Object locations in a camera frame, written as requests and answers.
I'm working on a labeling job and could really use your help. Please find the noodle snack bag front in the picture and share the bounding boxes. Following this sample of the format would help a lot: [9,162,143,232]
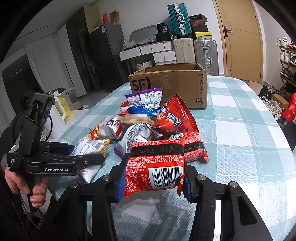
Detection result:
[71,137,111,183]

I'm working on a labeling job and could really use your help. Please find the noodle snack bag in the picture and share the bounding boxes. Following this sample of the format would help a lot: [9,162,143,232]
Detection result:
[71,137,111,183]
[87,115,123,140]

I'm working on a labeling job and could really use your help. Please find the red noodle packet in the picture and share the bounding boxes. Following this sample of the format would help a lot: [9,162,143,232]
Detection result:
[125,137,185,197]
[168,131,209,164]

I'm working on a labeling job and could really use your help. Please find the cream nougat cracker pack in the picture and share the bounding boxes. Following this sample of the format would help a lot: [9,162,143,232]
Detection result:
[117,113,155,126]

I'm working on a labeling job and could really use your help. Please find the red noodle packet front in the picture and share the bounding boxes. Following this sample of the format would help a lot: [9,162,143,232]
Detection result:
[125,137,185,197]

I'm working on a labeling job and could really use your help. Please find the red white balloon gum bag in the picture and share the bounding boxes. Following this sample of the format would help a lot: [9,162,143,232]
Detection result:
[119,101,133,114]

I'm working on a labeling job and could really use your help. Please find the silver purple snack bag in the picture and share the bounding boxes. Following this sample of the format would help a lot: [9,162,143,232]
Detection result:
[114,123,163,158]

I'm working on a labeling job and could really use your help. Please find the blue snack packet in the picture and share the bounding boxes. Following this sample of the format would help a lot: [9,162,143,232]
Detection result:
[127,104,159,118]

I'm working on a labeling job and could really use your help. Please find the red orange chip bag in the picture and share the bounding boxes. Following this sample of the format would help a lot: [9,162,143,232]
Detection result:
[152,93,198,136]

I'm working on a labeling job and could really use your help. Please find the purple white snack bag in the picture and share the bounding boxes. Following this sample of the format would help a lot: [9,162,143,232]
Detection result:
[125,87,163,109]

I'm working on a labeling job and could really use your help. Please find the SF cardboard box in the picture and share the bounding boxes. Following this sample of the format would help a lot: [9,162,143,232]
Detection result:
[128,63,208,109]

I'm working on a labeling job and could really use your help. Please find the person's left hand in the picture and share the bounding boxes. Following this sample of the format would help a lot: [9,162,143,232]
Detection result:
[4,167,48,208]

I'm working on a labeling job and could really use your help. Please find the white electric kettle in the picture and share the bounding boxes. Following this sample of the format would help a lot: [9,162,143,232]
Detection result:
[44,96,66,139]

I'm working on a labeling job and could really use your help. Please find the yellow bag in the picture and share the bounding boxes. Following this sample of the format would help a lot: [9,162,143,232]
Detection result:
[55,96,72,120]

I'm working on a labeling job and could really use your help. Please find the teal plaid tablecloth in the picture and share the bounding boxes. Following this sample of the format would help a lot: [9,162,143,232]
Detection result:
[46,75,296,241]

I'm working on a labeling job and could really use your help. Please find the red shopping bag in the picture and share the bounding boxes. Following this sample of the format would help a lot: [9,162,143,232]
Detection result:
[282,93,296,124]

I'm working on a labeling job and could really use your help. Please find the black refrigerator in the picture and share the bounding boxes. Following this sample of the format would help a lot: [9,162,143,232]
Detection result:
[89,25,128,92]

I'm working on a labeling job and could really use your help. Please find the woven laundry basket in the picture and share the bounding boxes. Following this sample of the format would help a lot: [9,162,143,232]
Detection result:
[135,60,154,71]

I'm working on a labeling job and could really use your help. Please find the white drawer desk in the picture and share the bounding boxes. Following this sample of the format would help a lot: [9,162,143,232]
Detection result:
[119,41,177,73]

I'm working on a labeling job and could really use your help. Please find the silver suitcase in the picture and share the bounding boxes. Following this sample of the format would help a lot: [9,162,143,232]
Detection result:
[194,39,219,76]

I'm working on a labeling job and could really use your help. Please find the wooden door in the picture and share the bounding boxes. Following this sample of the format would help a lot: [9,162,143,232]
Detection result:
[213,1,263,83]

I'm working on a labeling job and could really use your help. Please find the wooden shoe rack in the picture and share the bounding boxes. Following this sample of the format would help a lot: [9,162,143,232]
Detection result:
[276,36,295,93]

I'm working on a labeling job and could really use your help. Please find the black bag on desk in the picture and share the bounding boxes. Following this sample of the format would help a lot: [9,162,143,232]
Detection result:
[155,23,171,42]

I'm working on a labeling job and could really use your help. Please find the beige suitcase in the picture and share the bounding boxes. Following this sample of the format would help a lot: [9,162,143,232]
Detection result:
[173,38,196,63]

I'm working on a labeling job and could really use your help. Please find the yellow black box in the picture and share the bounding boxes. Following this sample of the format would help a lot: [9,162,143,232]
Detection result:
[195,31,212,39]

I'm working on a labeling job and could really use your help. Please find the teal suitcase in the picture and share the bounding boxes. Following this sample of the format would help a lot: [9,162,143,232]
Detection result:
[167,3,192,37]

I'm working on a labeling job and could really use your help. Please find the stacked shoe boxes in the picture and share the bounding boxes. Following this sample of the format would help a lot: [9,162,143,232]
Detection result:
[189,14,208,33]

